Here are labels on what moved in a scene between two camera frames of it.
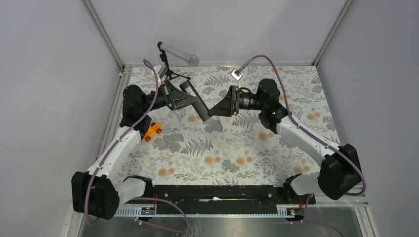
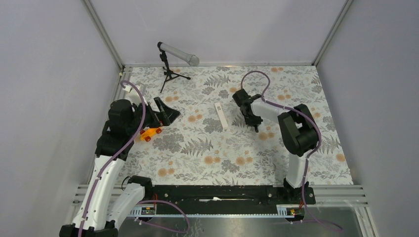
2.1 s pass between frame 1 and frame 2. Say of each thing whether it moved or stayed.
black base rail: stayed
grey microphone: stayed
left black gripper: moved
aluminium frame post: stayed
